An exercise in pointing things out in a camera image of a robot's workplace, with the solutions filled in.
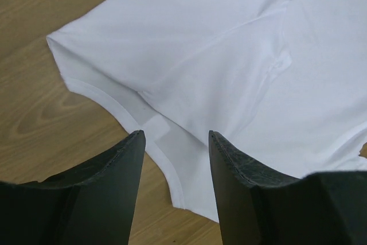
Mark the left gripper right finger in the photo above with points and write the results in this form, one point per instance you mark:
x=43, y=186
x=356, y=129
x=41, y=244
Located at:
x=259, y=205

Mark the white t shirt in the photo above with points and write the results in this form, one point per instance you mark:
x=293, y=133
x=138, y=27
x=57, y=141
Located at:
x=283, y=80

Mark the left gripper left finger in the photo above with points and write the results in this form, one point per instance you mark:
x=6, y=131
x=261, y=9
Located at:
x=91, y=203

